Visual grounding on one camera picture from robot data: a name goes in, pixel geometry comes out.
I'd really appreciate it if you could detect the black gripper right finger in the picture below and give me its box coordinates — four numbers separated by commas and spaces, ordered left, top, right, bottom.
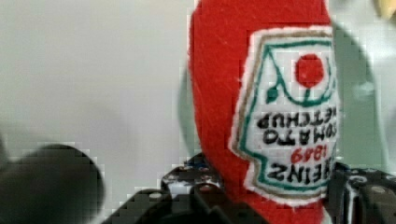
324, 162, 396, 224

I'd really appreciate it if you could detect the red plush ketchup bottle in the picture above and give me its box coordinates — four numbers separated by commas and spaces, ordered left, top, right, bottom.
189, 0, 340, 224

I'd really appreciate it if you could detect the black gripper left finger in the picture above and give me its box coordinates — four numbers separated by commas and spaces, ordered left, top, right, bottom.
102, 153, 268, 224

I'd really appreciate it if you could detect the green oval strainer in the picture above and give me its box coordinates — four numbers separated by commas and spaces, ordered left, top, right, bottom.
177, 22, 389, 171

